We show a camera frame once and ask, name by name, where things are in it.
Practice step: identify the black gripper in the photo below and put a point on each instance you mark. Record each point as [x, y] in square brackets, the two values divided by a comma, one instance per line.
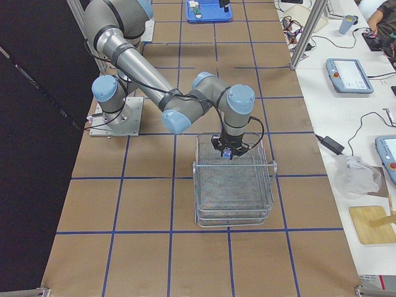
[232, 142]

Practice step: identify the black power adapter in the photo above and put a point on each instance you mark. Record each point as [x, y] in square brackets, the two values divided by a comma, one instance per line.
[332, 145]

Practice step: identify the blue plastic tray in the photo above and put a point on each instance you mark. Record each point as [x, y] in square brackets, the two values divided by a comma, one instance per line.
[212, 11]

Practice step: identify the green terminal block module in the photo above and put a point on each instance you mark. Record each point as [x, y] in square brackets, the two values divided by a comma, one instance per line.
[197, 12]

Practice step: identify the clear plastic bag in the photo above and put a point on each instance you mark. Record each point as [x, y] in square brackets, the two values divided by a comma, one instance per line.
[355, 176]

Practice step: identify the white circuit breaker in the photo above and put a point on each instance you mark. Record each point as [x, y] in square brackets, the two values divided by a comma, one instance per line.
[192, 4]

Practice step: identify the blue teach pendant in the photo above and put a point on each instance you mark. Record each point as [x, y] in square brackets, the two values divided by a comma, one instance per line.
[385, 146]
[348, 76]

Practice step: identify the cream plastic tray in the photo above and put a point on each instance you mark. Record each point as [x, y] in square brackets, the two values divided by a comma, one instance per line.
[301, 13]

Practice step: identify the wooden cutting board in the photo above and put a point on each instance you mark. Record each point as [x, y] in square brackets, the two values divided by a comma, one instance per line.
[373, 225]

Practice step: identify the grey cup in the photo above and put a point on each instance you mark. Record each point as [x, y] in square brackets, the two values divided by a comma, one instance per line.
[347, 22]

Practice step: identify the silver wire mesh shelf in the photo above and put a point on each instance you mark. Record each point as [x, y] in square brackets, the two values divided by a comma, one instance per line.
[232, 192]

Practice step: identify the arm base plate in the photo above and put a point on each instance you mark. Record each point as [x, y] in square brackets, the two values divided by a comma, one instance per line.
[123, 123]
[147, 36]

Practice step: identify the aluminium frame post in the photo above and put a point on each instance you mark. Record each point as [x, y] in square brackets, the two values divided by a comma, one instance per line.
[312, 21]

